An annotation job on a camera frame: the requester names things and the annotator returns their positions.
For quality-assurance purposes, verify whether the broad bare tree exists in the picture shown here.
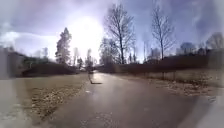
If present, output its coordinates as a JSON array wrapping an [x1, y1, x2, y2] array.
[[103, 3, 136, 65]]

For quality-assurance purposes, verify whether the grey asphalt path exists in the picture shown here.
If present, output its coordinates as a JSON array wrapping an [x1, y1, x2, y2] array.
[[46, 71, 214, 128]]

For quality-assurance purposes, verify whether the tall conifer tree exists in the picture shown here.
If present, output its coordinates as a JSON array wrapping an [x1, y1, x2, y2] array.
[[54, 27, 73, 65]]

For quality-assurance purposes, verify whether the long dark hedge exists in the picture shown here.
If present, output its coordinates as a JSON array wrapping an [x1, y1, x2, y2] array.
[[96, 49, 224, 75]]

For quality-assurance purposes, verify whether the slender bare tree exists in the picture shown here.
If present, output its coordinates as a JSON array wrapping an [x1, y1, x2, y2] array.
[[150, 4, 177, 61]]

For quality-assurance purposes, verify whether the dark hedge on bank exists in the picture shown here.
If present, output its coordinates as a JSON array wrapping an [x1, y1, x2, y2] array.
[[6, 49, 79, 78]]

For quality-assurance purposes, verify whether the grass verge with dry leaves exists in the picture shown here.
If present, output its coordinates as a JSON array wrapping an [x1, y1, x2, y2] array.
[[113, 68, 224, 98], [0, 73, 91, 128]]

